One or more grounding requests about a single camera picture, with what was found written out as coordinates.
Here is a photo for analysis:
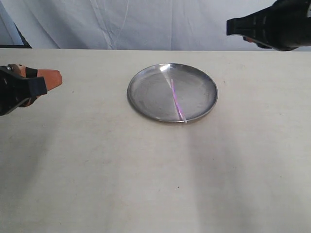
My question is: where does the round metal plate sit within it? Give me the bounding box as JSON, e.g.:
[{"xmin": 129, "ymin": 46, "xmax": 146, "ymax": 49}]
[{"xmin": 127, "ymin": 63, "xmax": 218, "ymax": 123}]

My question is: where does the white backdrop cloth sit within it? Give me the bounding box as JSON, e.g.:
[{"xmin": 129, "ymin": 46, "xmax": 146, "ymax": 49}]
[{"xmin": 0, "ymin": 0, "xmax": 276, "ymax": 51}]

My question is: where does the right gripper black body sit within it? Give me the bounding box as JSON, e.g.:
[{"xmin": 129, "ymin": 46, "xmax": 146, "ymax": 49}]
[{"xmin": 226, "ymin": 0, "xmax": 311, "ymax": 51}]

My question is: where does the pink plastic straw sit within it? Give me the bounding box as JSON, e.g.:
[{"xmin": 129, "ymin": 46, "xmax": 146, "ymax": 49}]
[{"xmin": 170, "ymin": 79, "xmax": 188, "ymax": 123}]

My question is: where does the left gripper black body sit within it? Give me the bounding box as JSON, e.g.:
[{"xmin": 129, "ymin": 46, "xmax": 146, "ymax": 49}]
[{"xmin": 0, "ymin": 66, "xmax": 48, "ymax": 116}]

